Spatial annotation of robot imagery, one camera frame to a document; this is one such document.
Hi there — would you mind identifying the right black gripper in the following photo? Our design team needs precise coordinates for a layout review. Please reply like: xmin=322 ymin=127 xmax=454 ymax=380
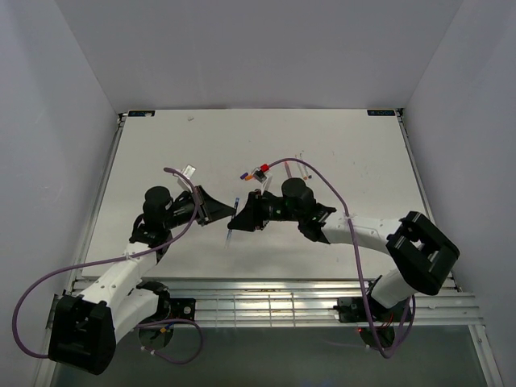
xmin=228 ymin=189 xmax=302 ymax=231

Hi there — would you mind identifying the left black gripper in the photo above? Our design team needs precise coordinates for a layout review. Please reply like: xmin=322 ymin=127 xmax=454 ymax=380
xmin=164 ymin=185 xmax=236 ymax=230

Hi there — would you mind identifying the dark blue pen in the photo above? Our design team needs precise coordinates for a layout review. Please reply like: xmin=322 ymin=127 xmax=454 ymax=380
xmin=224 ymin=196 xmax=241 ymax=249

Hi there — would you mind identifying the orange capped white marker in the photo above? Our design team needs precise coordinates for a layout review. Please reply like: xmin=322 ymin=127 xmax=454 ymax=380
xmin=295 ymin=154 xmax=308 ymax=181

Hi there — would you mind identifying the pink highlighter pen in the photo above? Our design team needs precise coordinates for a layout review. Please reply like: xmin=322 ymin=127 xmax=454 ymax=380
xmin=284 ymin=162 xmax=292 ymax=179

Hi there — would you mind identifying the purple capped white marker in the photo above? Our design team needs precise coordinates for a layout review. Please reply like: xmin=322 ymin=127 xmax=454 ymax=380
xmin=299 ymin=152 xmax=312 ymax=179

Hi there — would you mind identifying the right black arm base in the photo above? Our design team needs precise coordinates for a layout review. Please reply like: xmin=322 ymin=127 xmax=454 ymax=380
xmin=333 ymin=297 xmax=407 ymax=323

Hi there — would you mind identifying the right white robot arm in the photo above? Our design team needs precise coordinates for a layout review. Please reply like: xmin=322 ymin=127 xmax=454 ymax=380
xmin=228 ymin=177 xmax=460 ymax=320

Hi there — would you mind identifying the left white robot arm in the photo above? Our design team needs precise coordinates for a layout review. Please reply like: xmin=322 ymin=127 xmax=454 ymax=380
xmin=48 ymin=170 xmax=236 ymax=375

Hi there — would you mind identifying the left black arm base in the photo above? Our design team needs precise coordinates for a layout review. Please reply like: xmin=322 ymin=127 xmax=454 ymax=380
xmin=141 ymin=298 xmax=197 ymax=323

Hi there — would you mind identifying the left blue table label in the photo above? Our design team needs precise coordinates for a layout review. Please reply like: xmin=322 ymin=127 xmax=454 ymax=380
xmin=127 ymin=110 xmax=156 ymax=117

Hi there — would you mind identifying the blue table label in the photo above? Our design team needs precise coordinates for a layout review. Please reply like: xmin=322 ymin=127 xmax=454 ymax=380
xmin=127 ymin=110 xmax=156 ymax=117
xmin=367 ymin=109 xmax=396 ymax=117

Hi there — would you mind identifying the right blue table label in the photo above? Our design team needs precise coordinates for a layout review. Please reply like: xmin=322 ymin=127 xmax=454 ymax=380
xmin=367 ymin=109 xmax=396 ymax=117

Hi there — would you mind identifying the aluminium table frame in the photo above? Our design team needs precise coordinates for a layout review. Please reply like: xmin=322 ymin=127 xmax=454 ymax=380
xmin=34 ymin=108 xmax=505 ymax=387

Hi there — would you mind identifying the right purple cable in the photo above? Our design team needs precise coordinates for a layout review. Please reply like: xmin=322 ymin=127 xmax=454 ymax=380
xmin=268 ymin=156 xmax=416 ymax=360

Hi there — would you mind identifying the purple cable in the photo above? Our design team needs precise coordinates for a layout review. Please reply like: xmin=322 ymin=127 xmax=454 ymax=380
xmin=268 ymin=156 xmax=416 ymax=360
xmin=11 ymin=167 xmax=205 ymax=366

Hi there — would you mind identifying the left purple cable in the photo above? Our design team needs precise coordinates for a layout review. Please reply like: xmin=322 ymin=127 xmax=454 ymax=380
xmin=11 ymin=167 xmax=205 ymax=366

